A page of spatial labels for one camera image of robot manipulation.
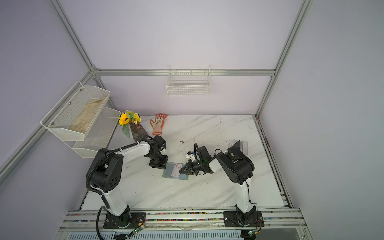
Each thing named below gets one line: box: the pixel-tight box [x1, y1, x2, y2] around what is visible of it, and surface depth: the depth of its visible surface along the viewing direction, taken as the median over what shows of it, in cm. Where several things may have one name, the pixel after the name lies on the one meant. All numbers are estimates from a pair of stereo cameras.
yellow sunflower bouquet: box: [118, 109, 142, 139], surface depth 87 cm
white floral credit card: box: [171, 163, 183, 177], surface depth 92 cm
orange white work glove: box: [150, 113, 168, 136], surface depth 116 cm
